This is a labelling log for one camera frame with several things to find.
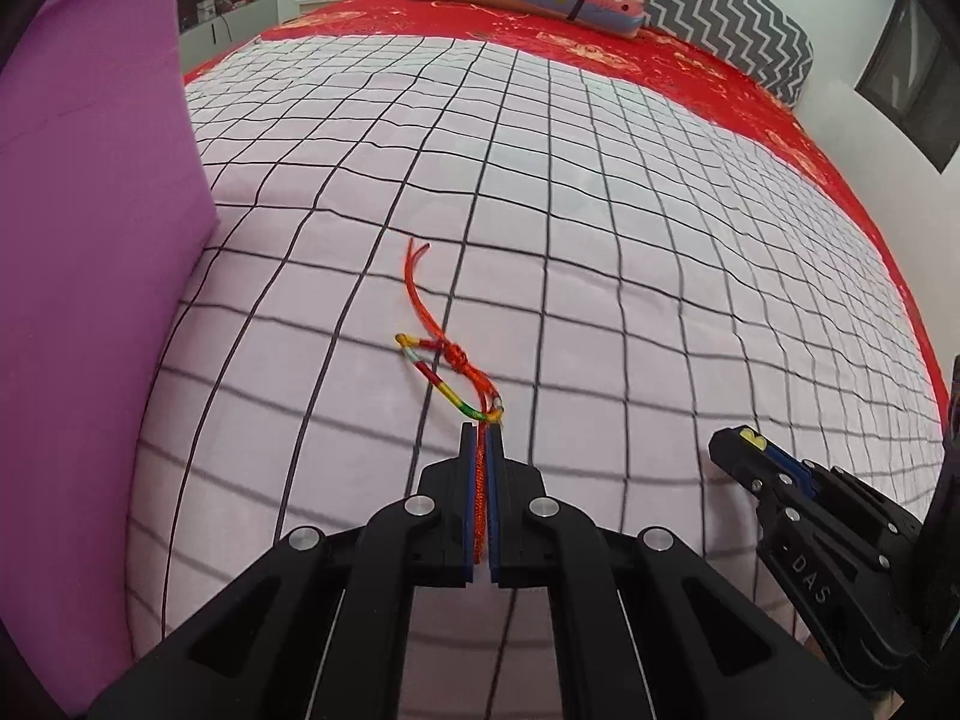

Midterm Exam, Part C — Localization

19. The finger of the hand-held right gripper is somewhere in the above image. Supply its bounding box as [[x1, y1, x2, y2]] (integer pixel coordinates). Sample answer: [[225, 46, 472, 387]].
[[709, 426, 826, 541], [763, 442, 925, 541]]

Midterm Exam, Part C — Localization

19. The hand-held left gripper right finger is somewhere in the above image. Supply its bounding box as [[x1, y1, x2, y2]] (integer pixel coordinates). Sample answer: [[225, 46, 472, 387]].
[[484, 431, 871, 720]]

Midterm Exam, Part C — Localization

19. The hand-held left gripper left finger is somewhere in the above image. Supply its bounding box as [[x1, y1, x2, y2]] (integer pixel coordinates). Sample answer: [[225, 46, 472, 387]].
[[86, 422, 481, 720]]

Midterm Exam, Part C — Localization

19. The red string bracelet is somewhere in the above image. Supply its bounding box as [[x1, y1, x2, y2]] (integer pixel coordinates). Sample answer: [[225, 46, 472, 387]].
[[395, 238, 505, 563]]

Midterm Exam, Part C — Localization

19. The white checked bed sheet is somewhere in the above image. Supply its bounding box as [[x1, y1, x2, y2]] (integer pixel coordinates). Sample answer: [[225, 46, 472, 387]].
[[124, 34, 950, 720]]

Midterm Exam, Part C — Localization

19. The red bedsheet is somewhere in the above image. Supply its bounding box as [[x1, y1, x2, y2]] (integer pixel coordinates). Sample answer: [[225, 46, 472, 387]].
[[182, 0, 938, 383]]

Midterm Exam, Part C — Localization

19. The dark window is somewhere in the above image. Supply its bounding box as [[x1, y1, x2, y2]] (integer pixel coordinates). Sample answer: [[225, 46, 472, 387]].
[[855, 0, 960, 175]]

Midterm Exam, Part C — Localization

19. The grey chevron pillow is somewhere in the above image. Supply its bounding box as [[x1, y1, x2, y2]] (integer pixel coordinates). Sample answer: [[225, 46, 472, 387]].
[[637, 0, 815, 107]]

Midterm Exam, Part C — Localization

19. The grey shelf with items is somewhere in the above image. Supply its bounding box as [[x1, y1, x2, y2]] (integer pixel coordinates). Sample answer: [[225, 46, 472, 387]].
[[176, 0, 284, 76]]

